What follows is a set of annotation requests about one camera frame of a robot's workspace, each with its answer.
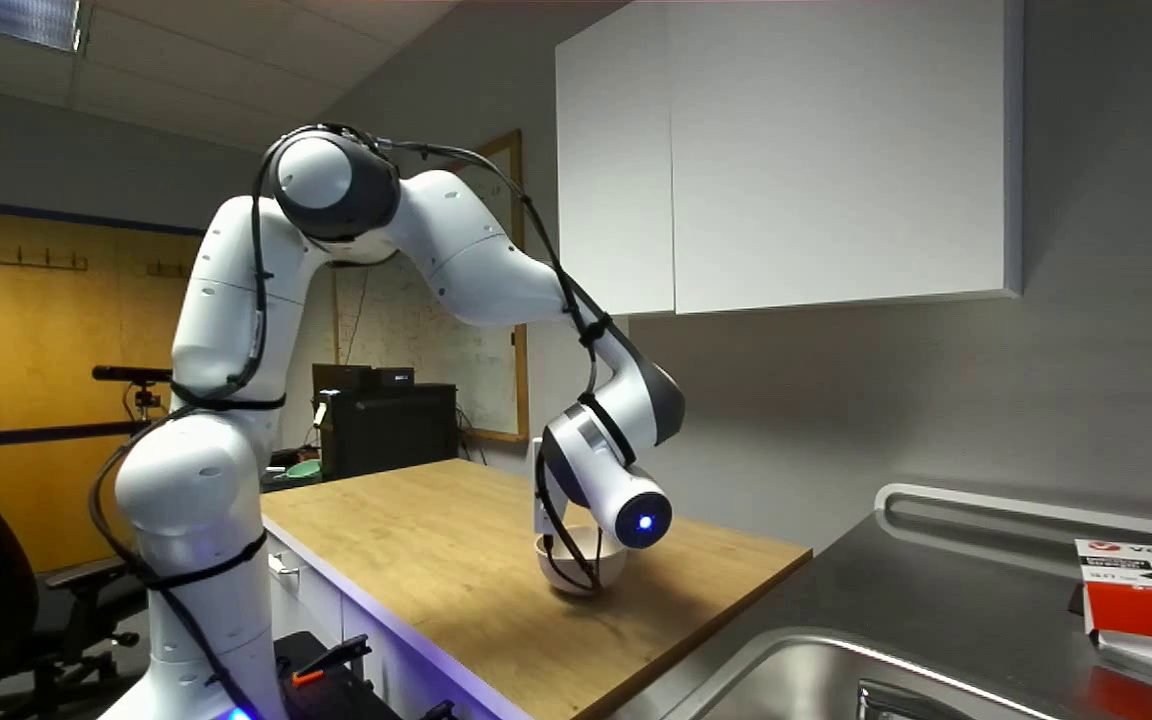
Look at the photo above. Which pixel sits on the wall coat hook rail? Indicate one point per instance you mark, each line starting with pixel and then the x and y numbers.
pixel 28 257
pixel 167 269

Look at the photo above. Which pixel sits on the ceiling light panel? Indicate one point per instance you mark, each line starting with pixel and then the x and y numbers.
pixel 8 18

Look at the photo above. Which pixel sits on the white wall cabinet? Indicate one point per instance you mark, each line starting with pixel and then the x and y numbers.
pixel 800 145

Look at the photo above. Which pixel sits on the white tubular rack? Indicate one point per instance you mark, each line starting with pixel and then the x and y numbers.
pixel 1003 513

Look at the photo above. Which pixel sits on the stainless steel sink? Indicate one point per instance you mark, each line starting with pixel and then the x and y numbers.
pixel 858 687

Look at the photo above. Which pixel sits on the beige ceramic bowl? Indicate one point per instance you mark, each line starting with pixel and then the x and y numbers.
pixel 603 573

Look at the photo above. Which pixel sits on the black equipment box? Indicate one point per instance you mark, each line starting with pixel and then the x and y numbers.
pixel 383 424

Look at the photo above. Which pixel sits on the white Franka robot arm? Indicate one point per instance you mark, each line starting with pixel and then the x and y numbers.
pixel 470 254

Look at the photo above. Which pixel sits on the red and white box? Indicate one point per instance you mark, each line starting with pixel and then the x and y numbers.
pixel 1149 605

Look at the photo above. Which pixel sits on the wood framed whiteboard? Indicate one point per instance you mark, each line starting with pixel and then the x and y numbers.
pixel 489 384

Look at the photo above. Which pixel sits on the black and red clamp equipment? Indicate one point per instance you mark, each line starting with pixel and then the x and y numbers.
pixel 331 674

